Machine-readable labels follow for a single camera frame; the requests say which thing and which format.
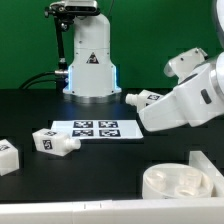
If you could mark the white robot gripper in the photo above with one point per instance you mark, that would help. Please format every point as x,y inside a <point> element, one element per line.
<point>196,100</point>

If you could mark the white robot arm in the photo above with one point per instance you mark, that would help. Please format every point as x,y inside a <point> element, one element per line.
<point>218,21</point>

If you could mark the white marker sheet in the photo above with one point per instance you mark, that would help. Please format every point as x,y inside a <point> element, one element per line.
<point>99,129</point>

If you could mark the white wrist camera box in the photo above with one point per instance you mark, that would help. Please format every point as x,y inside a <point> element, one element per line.
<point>183,64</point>

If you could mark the white L-shaped wall fixture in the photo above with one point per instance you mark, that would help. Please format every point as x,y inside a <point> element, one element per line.
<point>152,211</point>

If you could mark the black camera on stand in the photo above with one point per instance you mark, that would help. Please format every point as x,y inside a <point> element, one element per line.
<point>64,12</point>

